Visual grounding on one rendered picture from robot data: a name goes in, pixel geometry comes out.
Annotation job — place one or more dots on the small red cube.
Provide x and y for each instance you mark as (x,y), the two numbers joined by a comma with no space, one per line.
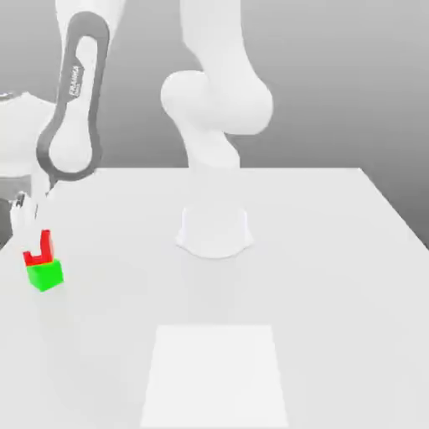
(46,246)

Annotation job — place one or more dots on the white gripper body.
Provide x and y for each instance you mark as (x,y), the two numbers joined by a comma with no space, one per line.
(27,216)

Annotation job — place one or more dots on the small green cube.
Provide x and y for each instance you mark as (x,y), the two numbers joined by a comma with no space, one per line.
(45,275)

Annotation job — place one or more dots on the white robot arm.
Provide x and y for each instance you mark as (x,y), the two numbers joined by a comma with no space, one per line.
(214,100)

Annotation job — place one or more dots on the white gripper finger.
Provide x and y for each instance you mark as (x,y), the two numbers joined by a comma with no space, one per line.
(34,244)

